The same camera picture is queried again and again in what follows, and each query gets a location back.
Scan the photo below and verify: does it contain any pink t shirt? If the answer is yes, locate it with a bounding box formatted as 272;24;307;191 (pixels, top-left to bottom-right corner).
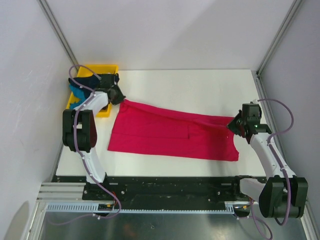
107;99;239;162

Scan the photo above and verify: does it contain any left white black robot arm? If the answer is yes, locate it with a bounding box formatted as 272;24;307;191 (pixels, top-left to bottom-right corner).
62;73;126;200

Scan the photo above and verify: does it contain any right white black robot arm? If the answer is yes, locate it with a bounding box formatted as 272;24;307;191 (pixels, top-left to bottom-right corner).
227;102;309;221

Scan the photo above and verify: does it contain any yellow plastic bin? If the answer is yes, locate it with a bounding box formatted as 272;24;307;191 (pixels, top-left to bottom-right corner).
66;64;119;118

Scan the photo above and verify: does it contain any navy t shirt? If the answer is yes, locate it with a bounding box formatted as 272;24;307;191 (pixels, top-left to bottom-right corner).
68;75;100;89

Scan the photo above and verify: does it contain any teal t shirt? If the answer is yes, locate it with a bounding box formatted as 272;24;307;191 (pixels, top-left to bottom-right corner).
67;84;86;109

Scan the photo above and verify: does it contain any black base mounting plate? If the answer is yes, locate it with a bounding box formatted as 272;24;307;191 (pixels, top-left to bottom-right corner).
52;175;249;209

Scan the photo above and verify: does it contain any right aluminium corner post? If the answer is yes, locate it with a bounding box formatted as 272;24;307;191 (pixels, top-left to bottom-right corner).
256;0;305;76

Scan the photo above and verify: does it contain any aluminium corner post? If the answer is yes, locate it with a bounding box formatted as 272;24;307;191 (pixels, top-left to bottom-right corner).
256;0;305;76
37;0;79;65

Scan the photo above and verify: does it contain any left aluminium corner post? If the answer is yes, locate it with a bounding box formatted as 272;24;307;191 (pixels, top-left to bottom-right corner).
37;0;79;65

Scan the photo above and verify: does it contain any grey slotted cable duct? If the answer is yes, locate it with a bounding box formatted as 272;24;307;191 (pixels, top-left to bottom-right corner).
46;201;250;214

